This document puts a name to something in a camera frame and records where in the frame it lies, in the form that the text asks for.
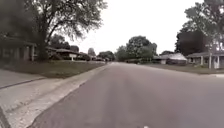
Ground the distant clump of trees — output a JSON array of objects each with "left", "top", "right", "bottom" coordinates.
[{"left": 114, "top": 35, "right": 158, "bottom": 64}]

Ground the pale concrete driveway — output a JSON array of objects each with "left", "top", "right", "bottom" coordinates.
[{"left": 0, "top": 68, "right": 47, "bottom": 90}]

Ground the large spreading tree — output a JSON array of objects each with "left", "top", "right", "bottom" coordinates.
[{"left": 24, "top": 0, "right": 109, "bottom": 62}]

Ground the pale concrete kerb strip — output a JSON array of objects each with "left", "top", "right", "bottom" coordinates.
[{"left": 0, "top": 63, "right": 111, "bottom": 128}]

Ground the low house with pale wall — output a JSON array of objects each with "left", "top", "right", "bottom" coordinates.
[{"left": 46, "top": 46, "right": 88, "bottom": 62}]

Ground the grey asphalt road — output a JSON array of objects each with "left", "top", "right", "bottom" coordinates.
[{"left": 28, "top": 61, "right": 224, "bottom": 128}]

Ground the dark dense tree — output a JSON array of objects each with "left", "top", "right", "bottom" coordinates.
[{"left": 174, "top": 29, "right": 209, "bottom": 57}]

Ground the low house with white posts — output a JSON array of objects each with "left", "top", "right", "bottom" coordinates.
[{"left": 186, "top": 50, "right": 224, "bottom": 70}]

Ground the dark house behind tree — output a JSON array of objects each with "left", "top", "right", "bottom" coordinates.
[{"left": 0, "top": 35, "right": 38, "bottom": 63}]

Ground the tall leafy tree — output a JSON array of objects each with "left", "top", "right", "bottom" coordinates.
[{"left": 182, "top": 0, "right": 224, "bottom": 53}]

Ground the grass lawn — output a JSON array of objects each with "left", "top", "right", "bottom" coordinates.
[{"left": 4, "top": 60, "right": 106, "bottom": 80}]

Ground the house with pale roof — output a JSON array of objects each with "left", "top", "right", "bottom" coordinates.
[{"left": 156, "top": 52, "right": 188, "bottom": 66}]

